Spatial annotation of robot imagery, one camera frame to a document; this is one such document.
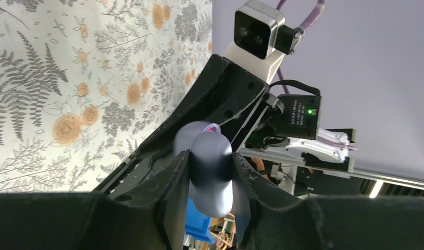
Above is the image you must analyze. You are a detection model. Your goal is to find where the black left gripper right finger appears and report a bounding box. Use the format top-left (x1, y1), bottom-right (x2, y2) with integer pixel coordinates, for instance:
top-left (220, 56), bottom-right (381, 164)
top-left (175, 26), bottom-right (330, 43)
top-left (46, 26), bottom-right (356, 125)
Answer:
top-left (232, 153), bottom-right (424, 249)

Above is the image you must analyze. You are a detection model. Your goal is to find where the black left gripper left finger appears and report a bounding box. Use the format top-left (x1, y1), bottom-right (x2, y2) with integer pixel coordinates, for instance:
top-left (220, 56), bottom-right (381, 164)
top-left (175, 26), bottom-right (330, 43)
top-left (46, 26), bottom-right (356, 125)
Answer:
top-left (0, 151), bottom-right (190, 249)

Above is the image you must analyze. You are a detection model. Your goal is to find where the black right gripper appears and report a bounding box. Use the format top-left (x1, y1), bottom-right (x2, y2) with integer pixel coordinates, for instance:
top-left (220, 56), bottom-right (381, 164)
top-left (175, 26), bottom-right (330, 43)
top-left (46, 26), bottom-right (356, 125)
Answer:
top-left (93, 54), bottom-right (267, 194)

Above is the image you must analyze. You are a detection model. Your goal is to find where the silver computer mouse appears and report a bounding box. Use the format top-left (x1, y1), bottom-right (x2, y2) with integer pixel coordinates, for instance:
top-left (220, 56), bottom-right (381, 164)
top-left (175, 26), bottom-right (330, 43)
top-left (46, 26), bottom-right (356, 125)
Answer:
top-left (173, 121), bottom-right (233, 218)

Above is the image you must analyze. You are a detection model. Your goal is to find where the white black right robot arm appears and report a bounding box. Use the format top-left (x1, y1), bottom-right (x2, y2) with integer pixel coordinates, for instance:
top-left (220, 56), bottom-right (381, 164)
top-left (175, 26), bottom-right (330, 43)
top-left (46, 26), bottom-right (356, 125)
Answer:
top-left (96, 54), bottom-right (355, 194)

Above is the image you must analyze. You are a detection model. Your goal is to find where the floral tablecloth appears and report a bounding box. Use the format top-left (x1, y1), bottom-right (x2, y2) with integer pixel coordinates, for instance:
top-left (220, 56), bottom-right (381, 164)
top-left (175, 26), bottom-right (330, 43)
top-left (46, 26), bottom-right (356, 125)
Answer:
top-left (0, 0), bottom-right (213, 193)

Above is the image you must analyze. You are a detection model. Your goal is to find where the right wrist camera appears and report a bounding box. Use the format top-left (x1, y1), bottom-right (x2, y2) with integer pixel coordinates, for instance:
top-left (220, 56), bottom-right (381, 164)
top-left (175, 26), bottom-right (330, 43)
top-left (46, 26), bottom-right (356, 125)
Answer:
top-left (224, 1), bottom-right (304, 84)

